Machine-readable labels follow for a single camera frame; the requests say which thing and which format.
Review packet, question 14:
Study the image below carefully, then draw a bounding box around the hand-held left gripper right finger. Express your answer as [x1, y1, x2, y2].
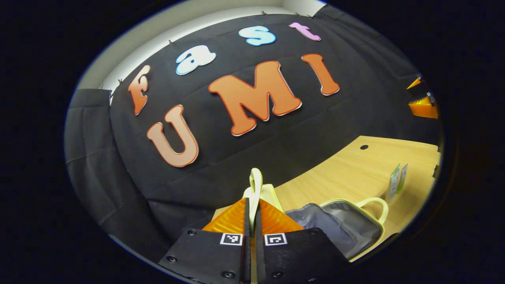
[254, 199, 352, 284]

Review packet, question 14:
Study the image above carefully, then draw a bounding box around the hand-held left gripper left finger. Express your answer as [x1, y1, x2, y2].
[158, 197, 252, 284]

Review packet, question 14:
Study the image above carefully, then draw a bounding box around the pale yellow small suitcase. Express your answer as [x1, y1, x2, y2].
[241, 168, 390, 263]

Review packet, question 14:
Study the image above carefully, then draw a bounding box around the large green white cream tube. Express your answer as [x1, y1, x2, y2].
[387, 164, 401, 204]

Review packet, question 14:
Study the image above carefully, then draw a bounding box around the small white cream tube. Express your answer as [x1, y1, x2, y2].
[398, 164, 408, 194]

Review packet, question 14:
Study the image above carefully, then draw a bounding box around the black backdrop cloth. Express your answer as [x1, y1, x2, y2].
[64, 4, 442, 263]

